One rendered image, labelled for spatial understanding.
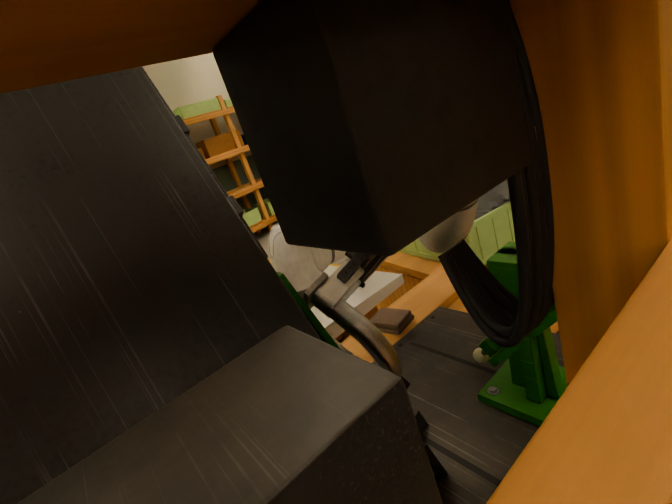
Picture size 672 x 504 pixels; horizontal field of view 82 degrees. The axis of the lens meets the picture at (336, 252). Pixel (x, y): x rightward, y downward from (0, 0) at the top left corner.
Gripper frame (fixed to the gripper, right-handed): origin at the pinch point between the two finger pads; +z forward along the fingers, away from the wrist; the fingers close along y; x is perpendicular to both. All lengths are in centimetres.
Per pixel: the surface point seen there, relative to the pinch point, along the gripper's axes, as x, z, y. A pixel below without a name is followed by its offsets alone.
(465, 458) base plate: 28.6, 2.5, -17.3
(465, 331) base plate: 20.5, -24.2, -35.2
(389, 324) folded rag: 5.9, -17.1, -42.5
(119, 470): 0.0, 27.9, 13.6
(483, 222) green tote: 8, -75, -60
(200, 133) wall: -423, -217, -404
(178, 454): 2.9, 24.2, 14.9
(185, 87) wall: -469, -241, -358
